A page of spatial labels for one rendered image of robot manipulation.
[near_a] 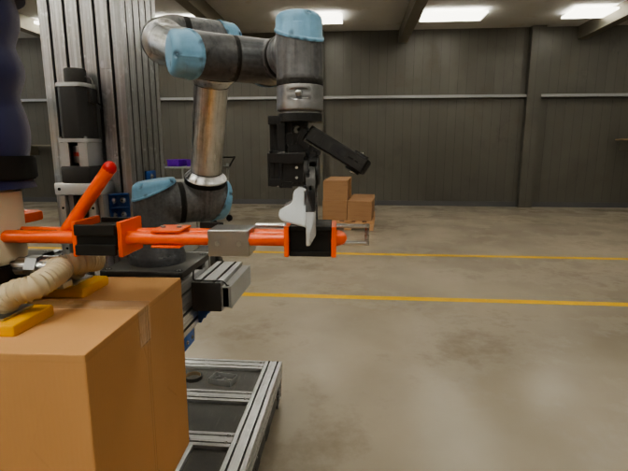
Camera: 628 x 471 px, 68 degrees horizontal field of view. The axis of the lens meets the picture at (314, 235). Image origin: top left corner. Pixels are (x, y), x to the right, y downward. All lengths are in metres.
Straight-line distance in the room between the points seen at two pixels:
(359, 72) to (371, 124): 1.21
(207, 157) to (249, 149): 10.24
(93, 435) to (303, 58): 0.62
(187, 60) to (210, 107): 0.45
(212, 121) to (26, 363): 0.74
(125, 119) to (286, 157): 0.85
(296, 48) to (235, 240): 0.31
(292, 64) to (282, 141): 0.12
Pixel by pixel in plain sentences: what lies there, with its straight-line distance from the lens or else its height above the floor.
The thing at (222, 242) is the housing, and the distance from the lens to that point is 0.78.
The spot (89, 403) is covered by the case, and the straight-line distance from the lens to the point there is 0.74.
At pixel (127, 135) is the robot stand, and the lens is 1.52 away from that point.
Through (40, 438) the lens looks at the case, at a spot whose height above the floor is 0.95.
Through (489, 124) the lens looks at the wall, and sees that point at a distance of 11.65.
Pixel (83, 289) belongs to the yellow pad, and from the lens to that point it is 0.98.
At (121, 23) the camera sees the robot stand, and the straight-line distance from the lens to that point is 1.56.
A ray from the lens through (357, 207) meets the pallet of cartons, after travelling 7.75.
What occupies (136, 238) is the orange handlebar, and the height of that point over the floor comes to 1.20.
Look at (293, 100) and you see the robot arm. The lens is 0.75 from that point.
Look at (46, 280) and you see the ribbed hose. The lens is 0.84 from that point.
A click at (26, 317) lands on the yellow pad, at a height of 1.09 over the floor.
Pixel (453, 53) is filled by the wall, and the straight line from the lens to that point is 11.63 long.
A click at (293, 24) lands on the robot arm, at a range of 0.76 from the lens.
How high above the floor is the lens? 1.35
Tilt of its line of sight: 11 degrees down
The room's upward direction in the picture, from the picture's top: straight up
